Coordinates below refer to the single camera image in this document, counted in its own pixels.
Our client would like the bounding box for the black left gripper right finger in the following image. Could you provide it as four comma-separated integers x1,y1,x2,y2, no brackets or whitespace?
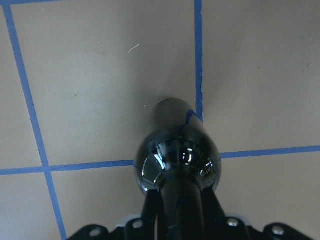
201,189,226,222

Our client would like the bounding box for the dark glass wine bottle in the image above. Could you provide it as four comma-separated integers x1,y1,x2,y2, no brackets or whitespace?
134,98,222,240

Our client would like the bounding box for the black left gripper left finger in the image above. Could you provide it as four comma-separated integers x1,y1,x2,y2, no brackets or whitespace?
141,191,159,223

